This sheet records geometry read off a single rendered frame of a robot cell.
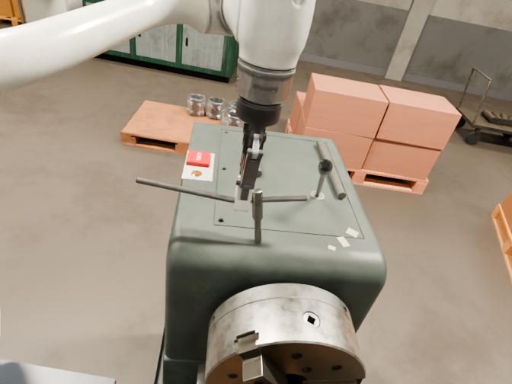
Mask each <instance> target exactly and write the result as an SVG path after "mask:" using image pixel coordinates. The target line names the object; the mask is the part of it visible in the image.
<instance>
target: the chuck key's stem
mask: <svg viewBox="0 0 512 384"><path fill-rule="evenodd" d="M251 198H252V200H253V203H252V219H253V220H254V241H255V242H261V220H262V219H263V203H262V198H263V191H262V189H259V188H255V189H254V190H253V191H252V195H251Z"/></svg>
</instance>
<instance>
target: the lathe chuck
mask: <svg viewBox="0 0 512 384"><path fill-rule="evenodd" d="M306 312H311V313H313V314H315V315H316V316H317V317H318V319H319V321H320V325H319V327H318V328H310V327H309V326H307V325H306V324H305V323H304V321H303V320H302V316H303V315H304V314H305V313H306ZM254 333H256V334H259V340H256V347H257V349H258V350H260V351H261V352H262V353H263V354H264V355H265V356H266V357H267V358H268V359H269V360H270V361H271V362H273V363H274V364H275V365H276V366H277V367H278V368H279V369H280V370H281V371H282V372H283V373H284V374H286V376H287V378H288V384H301V380H300V376H304V377H305V378H307V379H308V380H328V379H365V378H366V368H365V365H364V362H363V358H362V354H361V352H360V347H359V344H358V341H357V336H356V333H355V330H354V326H353V324H352V322H351V320H350V319H349V318H348V317H347V316H346V315H345V314H344V313H343V312H342V311H340V310H339V309H336V308H335V307H333V306H330V305H329V304H326V303H323V302H319V301H316V300H312V299H303V298H275V299H265V300H261V301H257V302H253V303H250V304H247V305H245V306H242V307H239V308H237V309H235V310H233V311H231V312H230V313H228V314H227V315H225V316H223V317H222V318H221V319H220V320H219V321H218V322H217V323H216V324H215V325H214V326H213V328H212V329H211V331H210V333H209V337H208V341H207V352H206V371H205V382H204V384H245V383H243V365H242V364H243V363H242V359H243V358H242V356H240V355H238V348H237V347H236V346H235V342H237V341H238V339H239V338H243V337H245V336H247V335H250V334H254Z"/></svg>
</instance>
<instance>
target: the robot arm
mask: <svg viewBox="0 0 512 384"><path fill-rule="evenodd" d="M314 9H315V0H106V1H103V2H98V3H96V4H93V5H89V6H85V7H83V8H78V9H75V10H73V11H68V12H66V13H62V14H58V15H55V16H52V17H49V18H45V19H42V20H39V21H34V22H31V23H28V24H22V25H19V26H15V27H9V28H5V29H0V95H2V94H6V93H8V92H11V91H16V90H18V89H21V88H24V87H27V86H29V85H33V84H36V83H38V82H41V81H43V80H46V79H48V78H51V77H53V76H55V75H58V74H60V73H63V72H65V71H67V70H70V69H72V68H74V67H76V66H78V65H80V64H82V63H84V62H86V61H88V60H90V59H92V58H94V57H96V56H98V55H100V54H102V53H104V52H106V51H108V50H110V49H112V48H114V47H116V46H118V45H120V44H122V43H124V42H126V41H127V40H129V39H131V38H133V37H135V36H137V35H139V34H141V33H144V32H146V31H148V30H151V29H153V28H156V27H161V26H165V25H169V24H187V25H190V26H191V27H193V28H194V29H196V30H197V31H198V32H199V33H200V34H218V35H225V36H233V35H234V37H235V40H236V41H237V42H238V43H239V56H238V68H237V73H236V75H237V77H238V78H237V84H235V85H236V90H235V91H236V92H237V93H238V100H237V105H236V115H237V117H238V118H239V119H240V120H241V121H243V122H244V125H243V139H242V145H243V146H242V156H241V162H240V163H239V165H240V171H239V173H240V175H239V176H238V180H237V181H236V184H235V185H236V190H235V203H234V204H235V205H234V211H242V212H248V211H249V207H250V202H251V195H252V191H253V190H254V186H255V182H256V178H257V175H258V169H259V166H260V163H261V159H262V156H263V155H264V151H263V146H264V143H265V142H266V138H267V133H266V132H265V130H266V127H267V126H273V125H275V124H276V123H278V121H279V119H280V113H281V110H282V106H283V102H284V101H286V100H287V99H288V97H289V95H290V89H291V85H292V81H293V76H294V74H295V71H296V64H297V61H298V58H299V56H300V54H301V52H302V51H303V49H304V47H305V44H306V41H307V38H308V35H309V30H310V27H311V23H312V17H313V13H314Z"/></svg>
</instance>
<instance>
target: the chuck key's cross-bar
mask: <svg viewBox="0 0 512 384"><path fill-rule="evenodd" d="M136 183H138V184H144V185H149V186H153V187H159V188H163V189H167V190H173V191H177V192H181V193H185V194H192V195H196V196H200V197H206V198H210V199H214V200H221V201H225V202H229V203H235V197H229V196H225V195H221V194H215V193H210V192H206V191H203V190H196V189H192V188H189V187H182V186H178V185H174V184H167V183H164V182H160V181H154V180H149V179H145V178H139V177H137V178H136ZM296 201H307V196H306V195H302V196H278V197H263V198H262V203H273V202H296Z"/></svg>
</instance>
